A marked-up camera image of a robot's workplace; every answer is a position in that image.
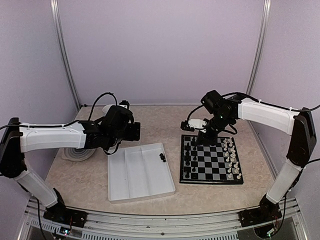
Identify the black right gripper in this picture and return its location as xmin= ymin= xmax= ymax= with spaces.
xmin=196 ymin=112 xmax=233 ymax=147

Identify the white plastic tray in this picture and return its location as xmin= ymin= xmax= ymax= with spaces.
xmin=107 ymin=142 xmax=176 ymax=204

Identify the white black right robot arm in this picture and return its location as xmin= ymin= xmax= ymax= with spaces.
xmin=187 ymin=90 xmax=317 ymax=222

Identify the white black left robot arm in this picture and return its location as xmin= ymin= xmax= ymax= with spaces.
xmin=0 ymin=105 xmax=141 ymax=223

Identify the pile of black chess pieces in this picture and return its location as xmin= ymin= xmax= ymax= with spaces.
xmin=159 ymin=153 xmax=167 ymax=163

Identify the black white chess board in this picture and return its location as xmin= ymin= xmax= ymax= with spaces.
xmin=179 ymin=134 xmax=244 ymax=185

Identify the light blue mug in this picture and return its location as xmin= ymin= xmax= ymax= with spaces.
xmin=102 ymin=104 xmax=114 ymax=114

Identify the clear plastic lid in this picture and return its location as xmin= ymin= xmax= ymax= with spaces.
xmin=61 ymin=148 xmax=96 ymax=162

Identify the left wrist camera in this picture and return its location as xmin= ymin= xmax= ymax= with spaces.
xmin=119 ymin=100 xmax=130 ymax=110

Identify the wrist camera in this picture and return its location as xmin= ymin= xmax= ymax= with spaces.
xmin=119 ymin=100 xmax=130 ymax=110
xmin=180 ymin=119 xmax=207 ymax=133

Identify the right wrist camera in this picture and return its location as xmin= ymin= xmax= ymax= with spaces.
xmin=180 ymin=119 xmax=207 ymax=133

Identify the front aluminium rail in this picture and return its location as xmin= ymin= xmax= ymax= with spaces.
xmin=17 ymin=197 xmax=308 ymax=240

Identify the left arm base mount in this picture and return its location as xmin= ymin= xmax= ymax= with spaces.
xmin=43 ymin=208 xmax=88 ymax=228

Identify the right aluminium frame post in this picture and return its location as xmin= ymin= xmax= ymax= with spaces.
xmin=246 ymin=0 xmax=272 ymax=95

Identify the aluminium frame post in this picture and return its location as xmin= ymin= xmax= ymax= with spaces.
xmin=246 ymin=0 xmax=272 ymax=95
xmin=50 ymin=0 xmax=82 ymax=110

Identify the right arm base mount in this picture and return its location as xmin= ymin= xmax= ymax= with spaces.
xmin=238 ymin=207 xmax=282 ymax=228

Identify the left aluminium frame post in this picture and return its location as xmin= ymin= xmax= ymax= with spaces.
xmin=50 ymin=0 xmax=82 ymax=110

